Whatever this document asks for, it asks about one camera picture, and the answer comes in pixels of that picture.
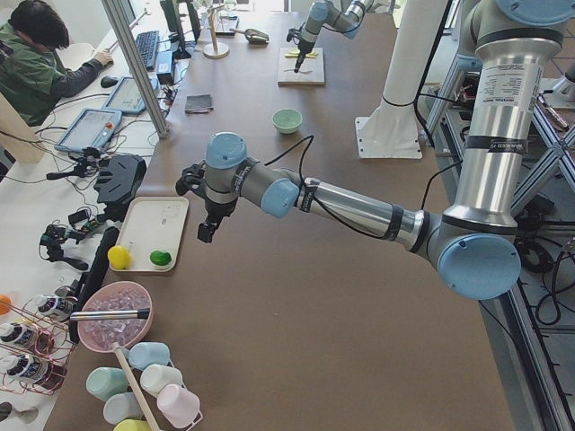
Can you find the wooden cup rack handle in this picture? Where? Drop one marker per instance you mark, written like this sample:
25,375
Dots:
149,415

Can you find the light green bowl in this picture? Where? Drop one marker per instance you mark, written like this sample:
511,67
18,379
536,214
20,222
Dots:
287,121

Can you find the lower teach pendant tablet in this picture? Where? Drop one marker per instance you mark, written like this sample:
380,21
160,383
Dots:
93,128

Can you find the white plastic cup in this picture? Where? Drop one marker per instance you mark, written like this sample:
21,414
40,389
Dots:
155,377

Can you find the wooden cutting board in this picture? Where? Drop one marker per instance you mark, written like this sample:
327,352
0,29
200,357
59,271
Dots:
286,75

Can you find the wooden mug tree stand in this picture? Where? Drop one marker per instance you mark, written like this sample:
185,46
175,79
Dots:
216,49

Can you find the yellow lemon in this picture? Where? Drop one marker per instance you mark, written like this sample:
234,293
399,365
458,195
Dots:
119,257

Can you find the pale teal plastic cup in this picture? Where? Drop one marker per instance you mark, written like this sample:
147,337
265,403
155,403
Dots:
121,406

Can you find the person in green shirt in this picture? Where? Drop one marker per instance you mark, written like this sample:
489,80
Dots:
33,78

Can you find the yellow plastic knife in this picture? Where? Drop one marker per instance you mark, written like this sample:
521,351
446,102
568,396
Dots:
289,56

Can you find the green plastic cup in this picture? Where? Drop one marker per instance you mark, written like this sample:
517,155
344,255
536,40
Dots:
104,382

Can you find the black computer mouse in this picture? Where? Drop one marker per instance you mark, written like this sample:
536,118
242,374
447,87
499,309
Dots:
108,81

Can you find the green lime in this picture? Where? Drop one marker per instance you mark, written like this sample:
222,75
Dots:
160,258

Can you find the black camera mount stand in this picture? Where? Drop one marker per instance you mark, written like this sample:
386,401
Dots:
117,183

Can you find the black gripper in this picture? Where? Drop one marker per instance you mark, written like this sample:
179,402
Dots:
305,45
216,210

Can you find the grey folded cloth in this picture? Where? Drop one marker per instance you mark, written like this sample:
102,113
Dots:
196,104

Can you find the teach pendant tablet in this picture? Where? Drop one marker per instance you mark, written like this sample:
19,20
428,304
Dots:
126,97
93,128

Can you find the copper wire bottle rack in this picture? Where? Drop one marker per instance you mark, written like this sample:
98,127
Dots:
35,351

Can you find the pink bowl of ice cubes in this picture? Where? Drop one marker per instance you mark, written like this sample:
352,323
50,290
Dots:
99,336

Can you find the pink plastic cup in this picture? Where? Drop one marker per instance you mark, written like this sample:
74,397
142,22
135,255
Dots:
180,406

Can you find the blue plastic cup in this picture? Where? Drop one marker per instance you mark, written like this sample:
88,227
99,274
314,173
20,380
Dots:
144,354

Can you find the aluminium frame post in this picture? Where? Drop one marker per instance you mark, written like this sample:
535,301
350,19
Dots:
119,23

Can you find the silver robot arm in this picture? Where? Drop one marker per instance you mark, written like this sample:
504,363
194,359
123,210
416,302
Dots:
470,244
322,14

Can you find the black keyboard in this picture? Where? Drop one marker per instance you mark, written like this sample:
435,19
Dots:
147,45

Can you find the yellow plastic cup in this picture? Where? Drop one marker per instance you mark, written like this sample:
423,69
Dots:
131,424

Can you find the cream rabbit tray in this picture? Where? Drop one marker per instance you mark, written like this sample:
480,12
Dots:
152,223

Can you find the metal scoop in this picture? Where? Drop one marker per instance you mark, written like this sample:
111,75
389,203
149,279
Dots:
253,36

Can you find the upper teach pendant tablet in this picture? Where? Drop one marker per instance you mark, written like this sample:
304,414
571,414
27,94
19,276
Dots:
126,97

